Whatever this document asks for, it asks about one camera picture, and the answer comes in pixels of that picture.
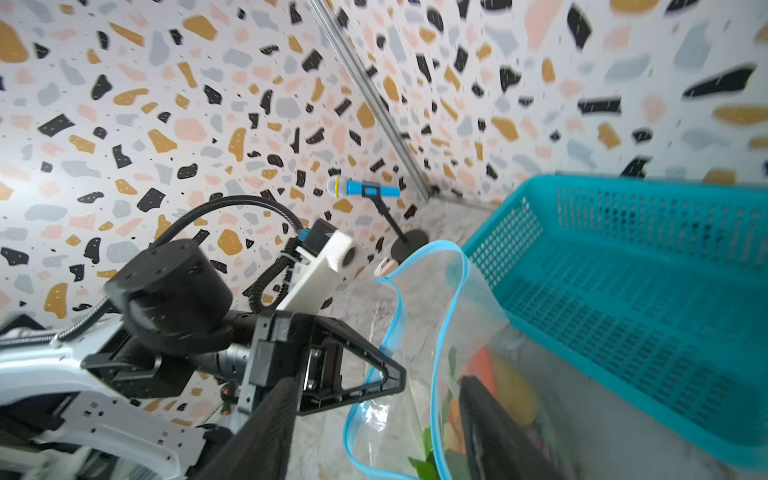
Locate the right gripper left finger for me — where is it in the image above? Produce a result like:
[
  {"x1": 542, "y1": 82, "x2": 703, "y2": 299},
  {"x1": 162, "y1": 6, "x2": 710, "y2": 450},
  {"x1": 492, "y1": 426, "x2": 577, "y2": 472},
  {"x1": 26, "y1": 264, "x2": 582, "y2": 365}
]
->
[{"x1": 188, "y1": 376, "x2": 299, "y2": 479}]

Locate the clear zip top bag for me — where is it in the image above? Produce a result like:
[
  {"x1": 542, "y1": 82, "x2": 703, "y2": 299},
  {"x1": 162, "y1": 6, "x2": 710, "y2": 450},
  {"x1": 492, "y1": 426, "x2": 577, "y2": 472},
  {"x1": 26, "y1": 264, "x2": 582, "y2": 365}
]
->
[{"x1": 343, "y1": 241, "x2": 579, "y2": 479}]

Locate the black corrugated cable hose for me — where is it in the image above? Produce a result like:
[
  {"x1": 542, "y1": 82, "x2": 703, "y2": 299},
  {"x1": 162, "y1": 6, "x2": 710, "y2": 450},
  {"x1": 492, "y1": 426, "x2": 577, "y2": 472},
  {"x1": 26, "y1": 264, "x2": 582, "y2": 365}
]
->
[{"x1": 53, "y1": 194, "x2": 307, "y2": 343}]

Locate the yellow green toy mango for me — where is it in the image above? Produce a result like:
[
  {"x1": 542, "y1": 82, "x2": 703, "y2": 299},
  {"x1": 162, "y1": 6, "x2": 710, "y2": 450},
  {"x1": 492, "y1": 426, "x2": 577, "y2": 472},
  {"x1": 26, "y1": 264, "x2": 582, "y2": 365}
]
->
[{"x1": 491, "y1": 353, "x2": 539, "y2": 427}]

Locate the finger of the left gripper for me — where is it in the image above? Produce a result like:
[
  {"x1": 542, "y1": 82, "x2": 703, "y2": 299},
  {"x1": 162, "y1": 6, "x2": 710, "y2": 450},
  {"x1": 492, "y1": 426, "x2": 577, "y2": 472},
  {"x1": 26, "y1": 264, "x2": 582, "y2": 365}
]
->
[{"x1": 299, "y1": 316, "x2": 406, "y2": 416}]

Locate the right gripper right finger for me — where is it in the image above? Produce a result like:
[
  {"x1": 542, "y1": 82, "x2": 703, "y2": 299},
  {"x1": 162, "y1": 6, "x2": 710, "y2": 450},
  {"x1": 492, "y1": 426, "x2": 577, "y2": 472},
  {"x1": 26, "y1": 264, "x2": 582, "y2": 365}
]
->
[{"x1": 459, "y1": 376, "x2": 563, "y2": 480}]

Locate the orange toy carrot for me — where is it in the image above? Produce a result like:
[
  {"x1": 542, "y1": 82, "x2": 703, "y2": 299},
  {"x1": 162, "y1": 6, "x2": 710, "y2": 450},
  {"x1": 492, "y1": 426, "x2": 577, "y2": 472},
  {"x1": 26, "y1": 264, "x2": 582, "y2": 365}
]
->
[{"x1": 467, "y1": 346, "x2": 496, "y2": 397}]

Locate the teal plastic basket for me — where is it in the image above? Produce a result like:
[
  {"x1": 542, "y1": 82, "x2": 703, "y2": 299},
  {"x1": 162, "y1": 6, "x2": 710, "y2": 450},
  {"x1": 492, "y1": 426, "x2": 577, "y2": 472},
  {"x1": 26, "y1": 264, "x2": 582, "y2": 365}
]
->
[{"x1": 464, "y1": 175, "x2": 767, "y2": 471}]

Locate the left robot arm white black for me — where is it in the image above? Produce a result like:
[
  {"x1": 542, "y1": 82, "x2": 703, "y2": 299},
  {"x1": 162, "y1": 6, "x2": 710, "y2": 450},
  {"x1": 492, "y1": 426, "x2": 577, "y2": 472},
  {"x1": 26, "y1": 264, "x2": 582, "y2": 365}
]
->
[{"x1": 1, "y1": 232, "x2": 406, "y2": 479}]

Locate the green toy leaf vegetable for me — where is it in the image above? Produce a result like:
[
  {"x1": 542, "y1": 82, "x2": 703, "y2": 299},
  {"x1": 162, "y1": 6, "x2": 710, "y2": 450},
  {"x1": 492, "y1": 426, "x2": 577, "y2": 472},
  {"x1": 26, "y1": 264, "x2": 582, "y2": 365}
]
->
[{"x1": 408, "y1": 422, "x2": 466, "y2": 479}]

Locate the blue microphone on stand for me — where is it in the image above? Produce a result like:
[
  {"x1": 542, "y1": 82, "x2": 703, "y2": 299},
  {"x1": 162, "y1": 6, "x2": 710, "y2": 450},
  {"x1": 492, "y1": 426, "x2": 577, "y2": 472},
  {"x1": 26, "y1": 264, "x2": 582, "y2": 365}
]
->
[{"x1": 327, "y1": 175, "x2": 429, "y2": 264}]

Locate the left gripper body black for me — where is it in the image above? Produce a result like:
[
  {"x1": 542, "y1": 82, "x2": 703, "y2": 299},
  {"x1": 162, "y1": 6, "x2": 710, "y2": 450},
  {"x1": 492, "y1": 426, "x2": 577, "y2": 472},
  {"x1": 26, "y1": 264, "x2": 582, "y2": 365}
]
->
[{"x1": 81, "y1": 240, "x2": 316, "y2": 413}]

